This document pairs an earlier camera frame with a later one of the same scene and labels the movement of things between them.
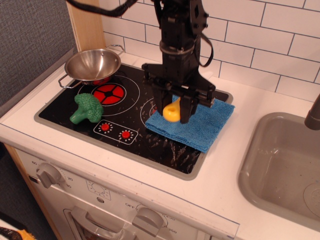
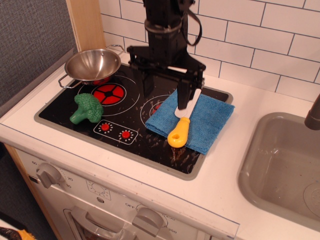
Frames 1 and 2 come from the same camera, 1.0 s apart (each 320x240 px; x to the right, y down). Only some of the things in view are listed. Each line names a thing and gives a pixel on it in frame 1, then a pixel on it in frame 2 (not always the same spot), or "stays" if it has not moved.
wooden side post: (87, 26) stays
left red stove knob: (105, 127) stays
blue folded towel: (203, 127) stays
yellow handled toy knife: (171, 111) -> (178, 137)
